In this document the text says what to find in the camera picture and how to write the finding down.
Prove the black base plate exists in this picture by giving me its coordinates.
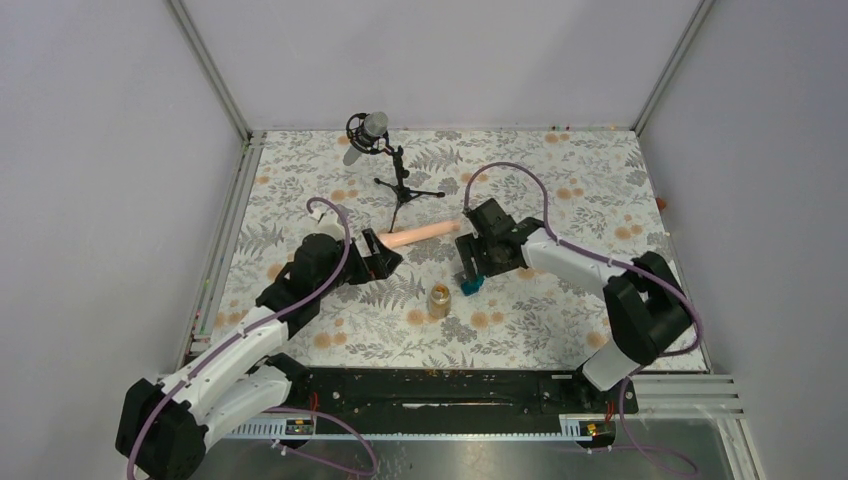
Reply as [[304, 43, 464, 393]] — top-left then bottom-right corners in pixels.
[[260, 354, 639, 433]]

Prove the purple cable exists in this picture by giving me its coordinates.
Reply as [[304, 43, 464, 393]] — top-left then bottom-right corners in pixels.
[[125, 196, 354, 480], [463, 162, 705, 359]]

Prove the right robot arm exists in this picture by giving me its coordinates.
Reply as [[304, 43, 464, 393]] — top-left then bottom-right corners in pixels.
[[455, 199, 697, 412]]

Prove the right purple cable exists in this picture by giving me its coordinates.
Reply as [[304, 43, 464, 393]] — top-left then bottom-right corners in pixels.
[[463, 162, 705, 359]]

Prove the silver microphone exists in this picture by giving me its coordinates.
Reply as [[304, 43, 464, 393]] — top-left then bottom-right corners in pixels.
[[342, 111, 388, 167]]

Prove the floral table mat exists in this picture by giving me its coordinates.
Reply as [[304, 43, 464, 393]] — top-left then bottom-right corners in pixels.
[[208, 130, 670, 369]]

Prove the teal pill box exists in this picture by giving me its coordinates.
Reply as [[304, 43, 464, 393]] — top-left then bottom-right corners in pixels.
[[460, 276, 485, 296]]

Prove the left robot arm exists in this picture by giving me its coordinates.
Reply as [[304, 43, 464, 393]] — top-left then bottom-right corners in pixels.
[[115, 229, 403, 479]]

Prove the white slotted cable duct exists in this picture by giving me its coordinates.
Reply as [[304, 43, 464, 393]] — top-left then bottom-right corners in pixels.
[[224, 414, 594, 442]]

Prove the black microphone tripod stand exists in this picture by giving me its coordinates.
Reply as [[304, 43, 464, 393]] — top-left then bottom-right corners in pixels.
[[374, 144, 446, 233]]

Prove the pink tube container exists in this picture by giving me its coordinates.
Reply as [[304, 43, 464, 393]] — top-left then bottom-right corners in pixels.
[[378, 220, 460, 249]]

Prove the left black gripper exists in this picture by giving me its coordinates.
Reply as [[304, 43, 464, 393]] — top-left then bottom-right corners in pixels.
[[316, 228, 402, 298]]

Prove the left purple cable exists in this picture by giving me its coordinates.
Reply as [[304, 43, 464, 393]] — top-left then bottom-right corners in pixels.
[[125, 196, 354, 480]]

